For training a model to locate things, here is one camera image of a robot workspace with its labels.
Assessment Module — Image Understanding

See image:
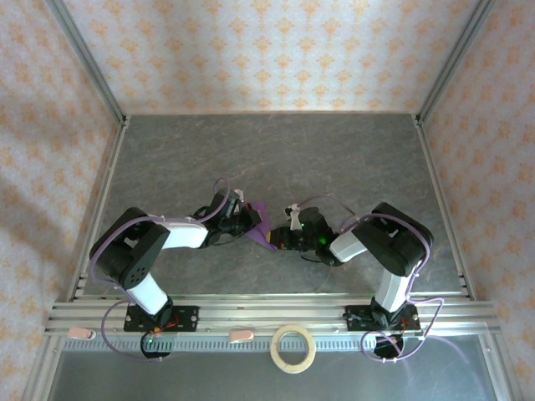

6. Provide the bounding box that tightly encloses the grey slotted cable duct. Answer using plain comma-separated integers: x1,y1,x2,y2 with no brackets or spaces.
61,336,489,353

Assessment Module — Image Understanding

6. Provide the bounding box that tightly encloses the aluminium right side rail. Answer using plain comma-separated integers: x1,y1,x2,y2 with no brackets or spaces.
412,113,476,302

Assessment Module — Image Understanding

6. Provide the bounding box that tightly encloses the aluminium left side rail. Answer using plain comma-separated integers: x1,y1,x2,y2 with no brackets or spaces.
66,116,131,302

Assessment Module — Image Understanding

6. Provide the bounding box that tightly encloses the purple paper sheet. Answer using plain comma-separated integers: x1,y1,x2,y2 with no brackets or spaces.
242,200,279,255

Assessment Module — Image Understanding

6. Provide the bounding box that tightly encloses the beige tape roll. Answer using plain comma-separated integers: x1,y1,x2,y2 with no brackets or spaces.
270,324,318,374

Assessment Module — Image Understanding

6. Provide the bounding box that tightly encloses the aluminium mounting rail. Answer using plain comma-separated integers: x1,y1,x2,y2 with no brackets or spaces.
44,294,501,336

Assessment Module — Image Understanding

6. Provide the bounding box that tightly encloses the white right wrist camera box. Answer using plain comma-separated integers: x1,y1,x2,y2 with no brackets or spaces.
283,202,303,230

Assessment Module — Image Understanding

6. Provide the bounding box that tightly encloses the aluminium frame post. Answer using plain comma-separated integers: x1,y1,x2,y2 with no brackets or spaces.
44,0,131,126
411,0,498,126

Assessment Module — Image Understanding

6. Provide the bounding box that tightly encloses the aluminium left frame post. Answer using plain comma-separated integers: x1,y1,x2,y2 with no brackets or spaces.
44,0,131,126

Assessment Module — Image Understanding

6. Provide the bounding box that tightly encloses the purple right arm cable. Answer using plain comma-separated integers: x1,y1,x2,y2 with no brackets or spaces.
298,195,445,363

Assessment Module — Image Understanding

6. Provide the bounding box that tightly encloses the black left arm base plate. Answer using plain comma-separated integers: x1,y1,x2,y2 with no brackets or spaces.
123,305,200,333

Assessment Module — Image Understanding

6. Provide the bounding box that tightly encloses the black round cable port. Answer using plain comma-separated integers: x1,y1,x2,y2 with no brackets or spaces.
373,333,406,361
140,332,173,361

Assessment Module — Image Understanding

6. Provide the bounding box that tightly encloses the grey metal sheet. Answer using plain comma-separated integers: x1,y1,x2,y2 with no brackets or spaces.
45,349,502,401

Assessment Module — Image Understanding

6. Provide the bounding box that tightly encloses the aluminium right frame post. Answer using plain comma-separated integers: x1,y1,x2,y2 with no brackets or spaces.
411,0,498,126

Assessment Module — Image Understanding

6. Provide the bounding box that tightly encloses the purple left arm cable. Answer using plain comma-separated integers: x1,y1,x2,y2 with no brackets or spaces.
89,178,235,363

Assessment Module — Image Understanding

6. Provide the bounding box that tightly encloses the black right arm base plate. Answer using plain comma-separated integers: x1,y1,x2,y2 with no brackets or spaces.
343,304,424,335

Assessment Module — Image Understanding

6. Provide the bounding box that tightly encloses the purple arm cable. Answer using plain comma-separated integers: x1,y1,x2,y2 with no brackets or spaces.
298,195,445,363
89,178,235,363

